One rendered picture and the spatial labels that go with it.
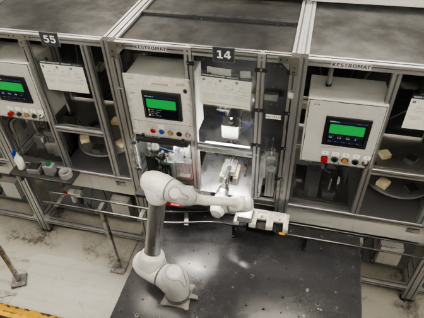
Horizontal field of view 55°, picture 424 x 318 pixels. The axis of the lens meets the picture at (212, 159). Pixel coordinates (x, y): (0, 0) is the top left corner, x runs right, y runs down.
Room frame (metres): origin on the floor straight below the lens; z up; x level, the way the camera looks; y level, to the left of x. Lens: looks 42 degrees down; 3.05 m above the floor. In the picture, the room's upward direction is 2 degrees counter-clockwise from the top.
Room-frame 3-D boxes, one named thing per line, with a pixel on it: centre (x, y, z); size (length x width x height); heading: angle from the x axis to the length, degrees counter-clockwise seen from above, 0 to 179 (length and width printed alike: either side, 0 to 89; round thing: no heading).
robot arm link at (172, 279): (1.37, 0.26, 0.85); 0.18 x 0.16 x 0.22; 56
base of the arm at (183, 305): (1.36, 0.23, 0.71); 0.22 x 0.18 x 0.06; 75
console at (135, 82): (2.23, 0.29, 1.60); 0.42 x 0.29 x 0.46; 75
